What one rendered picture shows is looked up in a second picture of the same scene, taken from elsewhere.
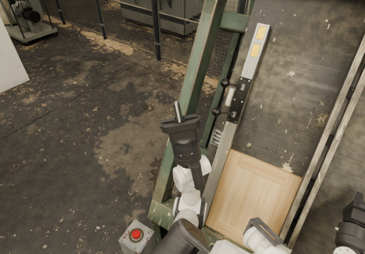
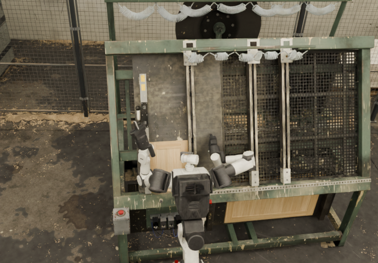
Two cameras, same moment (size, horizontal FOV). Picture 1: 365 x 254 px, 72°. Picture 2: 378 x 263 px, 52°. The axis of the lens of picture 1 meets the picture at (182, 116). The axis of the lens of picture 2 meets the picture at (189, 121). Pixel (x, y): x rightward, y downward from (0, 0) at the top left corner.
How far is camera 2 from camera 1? 199 cm
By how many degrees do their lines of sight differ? 33
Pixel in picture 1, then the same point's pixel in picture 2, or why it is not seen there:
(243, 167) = (159, 148)
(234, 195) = (160, 166)
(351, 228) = (212, 147)
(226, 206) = not seen: hidden behind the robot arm
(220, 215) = not seen: hidden behind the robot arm
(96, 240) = not seen: outside the picture
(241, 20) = (127, 73)
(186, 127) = (142, 130)
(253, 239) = (184, 157)
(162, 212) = (124, 201)
